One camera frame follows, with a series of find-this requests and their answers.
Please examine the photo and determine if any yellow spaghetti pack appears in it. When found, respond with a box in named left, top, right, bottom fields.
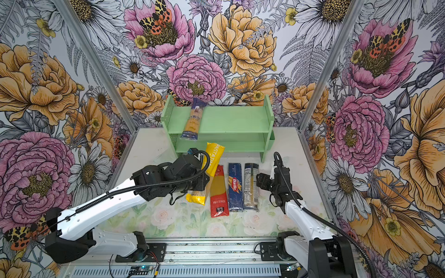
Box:
left=186, top=142, right=225, bottom=206

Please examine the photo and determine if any blue Don Reggio spaghetti pack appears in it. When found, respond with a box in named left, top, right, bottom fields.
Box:
left=180, top=98, right=207, bottom=141

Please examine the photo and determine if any blue Barilla spaghetti box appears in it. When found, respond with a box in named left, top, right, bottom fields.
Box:
left=228, top=163, right=243, bottom=212

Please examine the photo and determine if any red spaghetti pack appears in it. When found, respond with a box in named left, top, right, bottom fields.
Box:
left=210, top=165, right=229, bottom=218

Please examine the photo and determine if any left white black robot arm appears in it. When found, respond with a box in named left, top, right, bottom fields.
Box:
left=45, top=148, right=210, bottom=264

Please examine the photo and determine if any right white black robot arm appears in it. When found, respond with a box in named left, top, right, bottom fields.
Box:
left=257, top=152, right=358, bottom=278

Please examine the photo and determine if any clear Ankara spaghetti pack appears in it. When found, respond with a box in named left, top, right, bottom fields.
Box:
left=243, top=163, right=259, bottom=212

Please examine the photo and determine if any green wooden two-tier shelf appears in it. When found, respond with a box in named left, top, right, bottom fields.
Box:
left=161, top=96, right=275, bottom=162

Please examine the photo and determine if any green circuit board right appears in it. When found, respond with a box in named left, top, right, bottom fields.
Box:
left=286, top=262, right=302, bottom=273

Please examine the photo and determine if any green circuit board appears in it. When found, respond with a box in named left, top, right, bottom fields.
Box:
left=127, top=265, right=160, bottom=278
left=286, top=262, right=302, bottom=273

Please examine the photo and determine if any green circuit board left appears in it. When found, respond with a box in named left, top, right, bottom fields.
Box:
left=127, top=265, right=160, bottom=278

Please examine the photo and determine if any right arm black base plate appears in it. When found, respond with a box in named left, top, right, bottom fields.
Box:
left=259, top=242, right=295, bottom=262

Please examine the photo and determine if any right black corrugated cable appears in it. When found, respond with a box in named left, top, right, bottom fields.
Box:
left=273, top=151, right=378, bottom=278

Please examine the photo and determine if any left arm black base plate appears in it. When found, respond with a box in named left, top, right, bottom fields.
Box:
left=115, top=243, right=167, bottom=263

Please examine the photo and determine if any aluminium front rail frame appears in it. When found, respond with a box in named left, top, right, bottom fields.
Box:
left=57, top=237, right=366, bottom=278

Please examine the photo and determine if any right aluminium corner post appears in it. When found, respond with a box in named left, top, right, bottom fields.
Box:
left=298, top=0, right=365, bottom=133

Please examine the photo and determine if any aluminium corner post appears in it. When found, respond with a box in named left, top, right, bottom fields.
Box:
left=298, top=0, right=365, bottom=133
left=54, top=1, right=138, bottom=134

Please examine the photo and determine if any left aluminium corner post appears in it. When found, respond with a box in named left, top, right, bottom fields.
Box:
left=54, top=1, right=138, bottom=134

